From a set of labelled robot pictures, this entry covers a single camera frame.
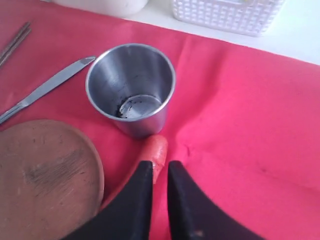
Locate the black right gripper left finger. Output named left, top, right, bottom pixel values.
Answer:
left=64, top=161, right=153, bottom=240

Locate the cream plastic bin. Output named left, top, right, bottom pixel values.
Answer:
left=48, top=0, right=149, bottom=17

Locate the stainless steel cup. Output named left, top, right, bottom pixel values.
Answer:
left=85, top=43, right=176, bottom=138

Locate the brown wooden plate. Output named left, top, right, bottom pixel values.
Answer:
left=0, top=119, right=104, bottom=240

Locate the red sausage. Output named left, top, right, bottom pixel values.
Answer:
left=100, top=134, right=168, bottom=211

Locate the silver table knife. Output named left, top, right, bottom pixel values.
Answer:
left=0, top=56, right=96, bottom=124

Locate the white perforated plastic basket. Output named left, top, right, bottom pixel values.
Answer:
left=171, top=0, right=285, bottom=37

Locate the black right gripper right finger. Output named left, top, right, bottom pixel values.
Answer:
left=167, top=160, right=263, bottom=240

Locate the dark wooden chopstick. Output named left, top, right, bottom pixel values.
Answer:
left=0, top=28, right=32, bottom=67
left=0, top=21, right=31, bottom=57

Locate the dark wooden chopstick lower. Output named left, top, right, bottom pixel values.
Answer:
left=0, top=28, right=32, bottom=67

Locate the dark wooden chopstick upper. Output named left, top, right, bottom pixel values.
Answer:
left=0, top=21, right=31, bottom=57

